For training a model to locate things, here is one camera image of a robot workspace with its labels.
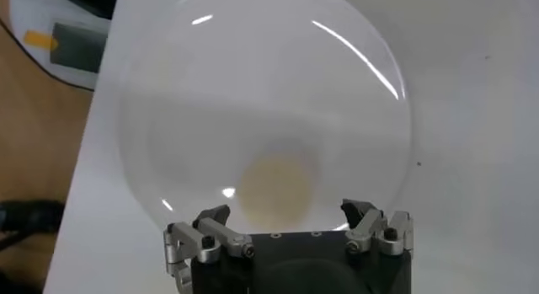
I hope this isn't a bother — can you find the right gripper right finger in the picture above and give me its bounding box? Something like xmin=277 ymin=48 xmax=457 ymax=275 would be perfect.
xmin=339 ymin=198 xmax=414 ymax=259

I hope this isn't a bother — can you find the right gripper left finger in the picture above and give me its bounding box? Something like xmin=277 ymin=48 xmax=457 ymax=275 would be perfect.
xmin=163 ymin=204 xmax=257 ymax=294

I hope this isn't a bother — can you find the white steamed baozi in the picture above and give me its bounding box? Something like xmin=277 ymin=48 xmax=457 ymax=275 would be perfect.
xmin=237 ymin=154 xmax=317 ymax=233

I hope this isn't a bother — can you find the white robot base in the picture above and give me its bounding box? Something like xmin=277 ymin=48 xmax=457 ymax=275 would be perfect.
xmin=10 ymin=0 xmax=121 ymax=91

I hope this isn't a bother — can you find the white round plate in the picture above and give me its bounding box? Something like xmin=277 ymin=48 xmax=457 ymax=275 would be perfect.
xmin=115 ymin=0 xmax=414 ymax=238

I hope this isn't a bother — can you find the black thick cable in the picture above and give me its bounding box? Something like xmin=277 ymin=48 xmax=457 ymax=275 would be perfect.
xmin=0 ymin=199 xmax=67 ymax=246

